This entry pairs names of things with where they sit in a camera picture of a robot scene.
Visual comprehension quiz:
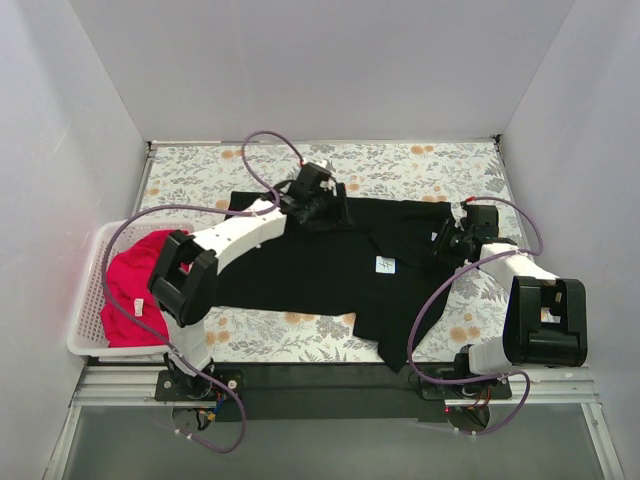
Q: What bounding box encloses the black t shirt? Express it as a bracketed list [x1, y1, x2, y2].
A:
[214, 198, 454, 372]

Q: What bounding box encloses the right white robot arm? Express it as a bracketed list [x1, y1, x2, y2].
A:
[432, 197, 588, 398]

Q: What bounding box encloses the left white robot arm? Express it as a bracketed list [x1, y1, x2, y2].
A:
[148, 163, 349, 400]

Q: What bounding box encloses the floral table cloth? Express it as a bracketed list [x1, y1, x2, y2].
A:
[140, 141, 537, 363]

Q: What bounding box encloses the red t shirt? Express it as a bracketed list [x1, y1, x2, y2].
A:
[101, 230, 171, 348]

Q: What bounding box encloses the white plastic laundry basket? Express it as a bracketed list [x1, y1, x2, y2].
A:
[67, 217, 195, 358]

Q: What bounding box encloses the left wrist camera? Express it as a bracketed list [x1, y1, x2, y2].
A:
[302, 157, 331, 171]

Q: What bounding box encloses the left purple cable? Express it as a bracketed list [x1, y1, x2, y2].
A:
[102, 130, 307, 454]

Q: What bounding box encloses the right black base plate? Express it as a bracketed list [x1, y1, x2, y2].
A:
[408, 373, 512, 435]

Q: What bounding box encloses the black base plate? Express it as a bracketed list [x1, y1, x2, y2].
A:
[153, 369, 241, 432]
[408, 373, 512, 435]

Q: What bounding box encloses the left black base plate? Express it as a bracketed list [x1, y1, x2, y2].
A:
[153, 369, 241, 432]

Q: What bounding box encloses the aluminium frame rail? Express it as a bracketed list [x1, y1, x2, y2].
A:
[72, 363, 601, 406]

